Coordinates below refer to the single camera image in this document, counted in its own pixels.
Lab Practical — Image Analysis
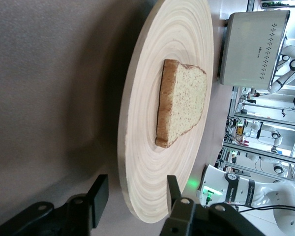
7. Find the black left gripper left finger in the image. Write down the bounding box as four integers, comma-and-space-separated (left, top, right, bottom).
0, 174, 110, 236

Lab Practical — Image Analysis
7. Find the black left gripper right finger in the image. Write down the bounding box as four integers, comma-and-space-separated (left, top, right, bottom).
162, 175, 261, 236

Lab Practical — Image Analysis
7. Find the round wooden plate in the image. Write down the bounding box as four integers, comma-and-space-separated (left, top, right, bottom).
118, 0, 214, 225

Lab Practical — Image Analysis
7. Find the brown toast slice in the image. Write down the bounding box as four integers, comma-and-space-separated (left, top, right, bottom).
155, 59, 208, 149

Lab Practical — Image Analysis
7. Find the brown table cover sheet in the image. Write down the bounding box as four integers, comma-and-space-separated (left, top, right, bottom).
0, 0, 236, 236

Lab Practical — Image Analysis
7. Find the silver and beige toaster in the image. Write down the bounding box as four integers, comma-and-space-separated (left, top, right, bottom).
217, 10, 291, 90

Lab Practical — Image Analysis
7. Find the black right arm base cable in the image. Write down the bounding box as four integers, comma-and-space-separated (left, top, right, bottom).
233, 204, 295, 212

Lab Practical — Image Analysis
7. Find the aluminium background frame rack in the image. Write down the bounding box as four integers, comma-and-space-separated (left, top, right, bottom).
222, 86, 295, 187

